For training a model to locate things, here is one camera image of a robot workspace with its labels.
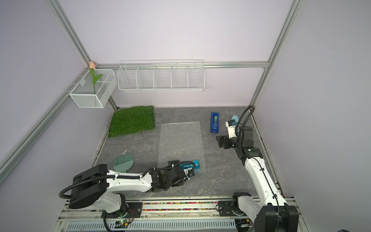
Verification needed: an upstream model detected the bubble wrap sheet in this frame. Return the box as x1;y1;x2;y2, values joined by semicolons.
158;121;206;174

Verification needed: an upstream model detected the blue glass bottle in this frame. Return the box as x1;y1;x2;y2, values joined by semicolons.
179;159;201;174

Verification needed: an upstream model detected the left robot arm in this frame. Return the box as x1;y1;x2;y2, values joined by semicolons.
59;160;199;214

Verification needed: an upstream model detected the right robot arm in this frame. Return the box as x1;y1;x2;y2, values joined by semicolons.
216;105;299;232

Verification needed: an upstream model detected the teal garden trowel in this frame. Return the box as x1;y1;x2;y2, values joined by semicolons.
231;115;239;123

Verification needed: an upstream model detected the blue tape dispenser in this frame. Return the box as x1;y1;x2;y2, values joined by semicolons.
210;112;219;133

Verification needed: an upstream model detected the teal hand rake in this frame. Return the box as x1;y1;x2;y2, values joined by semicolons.
112;153;134;173

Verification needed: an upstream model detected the white vent grille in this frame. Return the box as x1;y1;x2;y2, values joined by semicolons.
64;218;237;232

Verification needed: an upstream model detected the green artificial grass mat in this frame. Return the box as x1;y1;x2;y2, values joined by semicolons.
108;106;155;137

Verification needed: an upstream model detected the pink artificial tulip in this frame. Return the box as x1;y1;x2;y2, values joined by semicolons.
89;61;102;94

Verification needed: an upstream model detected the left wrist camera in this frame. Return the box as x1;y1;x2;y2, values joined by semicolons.
185;168;195;178

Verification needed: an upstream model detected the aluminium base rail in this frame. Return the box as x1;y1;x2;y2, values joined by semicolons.
58;197;247;220

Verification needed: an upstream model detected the white wire wall shelf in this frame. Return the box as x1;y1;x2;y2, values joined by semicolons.
117;60;205;91

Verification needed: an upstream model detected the white mesh wall basket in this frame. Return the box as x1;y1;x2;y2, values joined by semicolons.
70;69;117;109

